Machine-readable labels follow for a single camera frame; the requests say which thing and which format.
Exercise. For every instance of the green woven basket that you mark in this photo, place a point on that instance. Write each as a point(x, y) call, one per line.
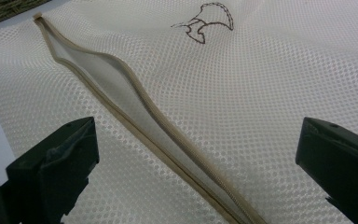
point(0, 9)

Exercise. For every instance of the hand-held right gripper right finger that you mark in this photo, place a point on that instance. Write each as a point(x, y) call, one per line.
point(338, 161)

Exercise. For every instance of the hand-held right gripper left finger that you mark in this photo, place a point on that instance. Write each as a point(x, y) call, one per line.
point(52, 174)

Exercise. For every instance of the white mesh laundry bag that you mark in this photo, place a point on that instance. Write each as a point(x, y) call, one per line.
point(230, 93)

